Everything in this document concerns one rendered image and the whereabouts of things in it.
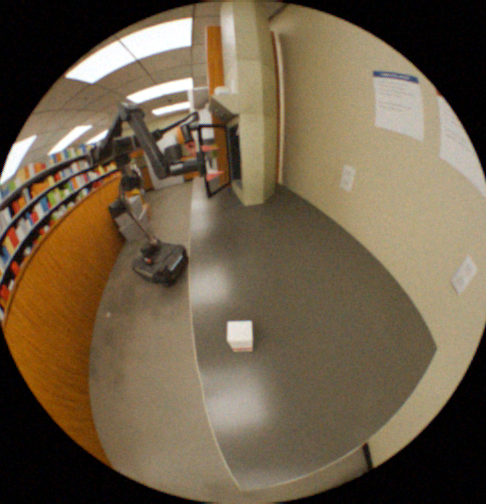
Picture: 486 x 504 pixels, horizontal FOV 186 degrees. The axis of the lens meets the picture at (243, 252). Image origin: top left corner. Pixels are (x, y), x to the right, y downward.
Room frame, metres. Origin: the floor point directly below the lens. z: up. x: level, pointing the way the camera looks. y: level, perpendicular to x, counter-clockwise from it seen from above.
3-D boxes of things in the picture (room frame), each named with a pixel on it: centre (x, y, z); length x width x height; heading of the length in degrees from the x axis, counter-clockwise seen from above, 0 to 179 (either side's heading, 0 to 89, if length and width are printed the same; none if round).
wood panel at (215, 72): (1.16, -0.09, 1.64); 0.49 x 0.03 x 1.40; 103
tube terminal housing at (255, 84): (0.93, -0.11, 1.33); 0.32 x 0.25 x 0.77; 13
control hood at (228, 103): (0.89, 0.07, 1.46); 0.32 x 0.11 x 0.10; 13
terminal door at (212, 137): (0.91, 0.11, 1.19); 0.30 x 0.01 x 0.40; 157
